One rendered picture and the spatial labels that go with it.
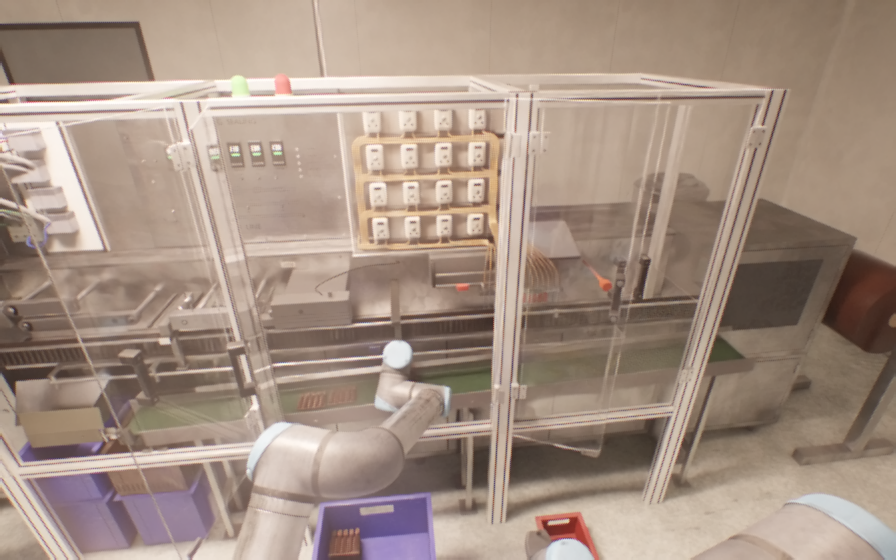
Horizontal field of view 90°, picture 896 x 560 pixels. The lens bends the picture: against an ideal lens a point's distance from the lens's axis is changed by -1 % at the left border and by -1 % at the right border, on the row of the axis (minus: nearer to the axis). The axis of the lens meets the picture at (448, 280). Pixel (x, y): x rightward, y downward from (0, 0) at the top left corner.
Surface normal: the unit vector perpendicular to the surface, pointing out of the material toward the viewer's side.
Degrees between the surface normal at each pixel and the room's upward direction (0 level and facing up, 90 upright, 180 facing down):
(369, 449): 37
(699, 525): 0
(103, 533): 90
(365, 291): 90
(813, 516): 22
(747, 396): 90
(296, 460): 46
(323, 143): 90
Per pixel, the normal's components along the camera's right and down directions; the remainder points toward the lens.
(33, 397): 0.10, -0.11
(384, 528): 0.11, 0.46
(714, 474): 0.00, -0.89
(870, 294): -0.83, -0.44
